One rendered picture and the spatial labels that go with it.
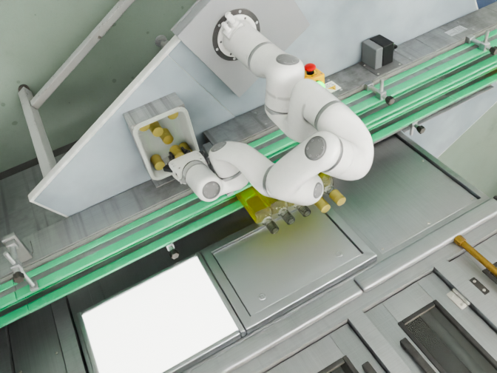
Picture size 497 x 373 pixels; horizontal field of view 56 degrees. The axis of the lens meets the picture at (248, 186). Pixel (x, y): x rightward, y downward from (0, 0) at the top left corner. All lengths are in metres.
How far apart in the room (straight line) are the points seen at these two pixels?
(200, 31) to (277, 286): 0.78
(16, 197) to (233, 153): 1.21
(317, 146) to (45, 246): 0.95
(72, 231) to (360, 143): 0.94
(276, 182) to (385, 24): 0.98
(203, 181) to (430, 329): 0.76
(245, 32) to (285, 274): 0.73
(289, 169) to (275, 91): 0.28
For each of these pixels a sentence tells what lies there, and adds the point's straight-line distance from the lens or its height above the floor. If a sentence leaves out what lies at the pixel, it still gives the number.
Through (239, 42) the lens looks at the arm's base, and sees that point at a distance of 1.34.
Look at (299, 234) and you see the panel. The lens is 1.59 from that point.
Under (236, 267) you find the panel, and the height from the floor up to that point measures 1.11.
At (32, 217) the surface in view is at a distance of 2.04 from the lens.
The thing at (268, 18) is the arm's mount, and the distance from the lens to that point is 1.47.
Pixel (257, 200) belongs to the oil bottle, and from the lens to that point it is 1.49.
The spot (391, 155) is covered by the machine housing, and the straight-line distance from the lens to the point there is 1.90.
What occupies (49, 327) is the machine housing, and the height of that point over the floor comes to 0.95.
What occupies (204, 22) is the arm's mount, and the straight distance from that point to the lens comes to 1.37.
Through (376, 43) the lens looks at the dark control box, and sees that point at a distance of 1.78.
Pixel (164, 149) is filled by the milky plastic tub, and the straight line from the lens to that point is 1.55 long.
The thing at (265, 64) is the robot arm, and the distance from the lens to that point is 1.22.
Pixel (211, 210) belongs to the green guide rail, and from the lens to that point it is 1.58.
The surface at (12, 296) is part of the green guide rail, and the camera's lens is 1.55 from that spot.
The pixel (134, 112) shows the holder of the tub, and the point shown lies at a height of 0.77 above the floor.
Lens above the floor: 1.98
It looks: 42 degrees down
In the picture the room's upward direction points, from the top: 141 degrees clockwise
